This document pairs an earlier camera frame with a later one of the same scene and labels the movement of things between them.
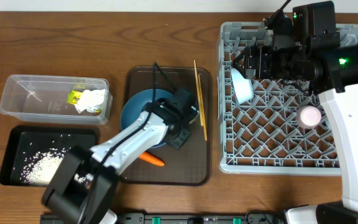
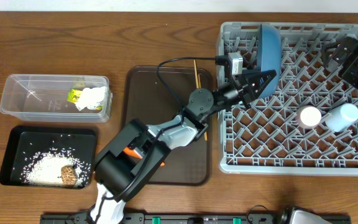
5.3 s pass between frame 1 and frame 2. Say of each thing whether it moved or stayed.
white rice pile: stayed
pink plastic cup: stayed
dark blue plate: moved
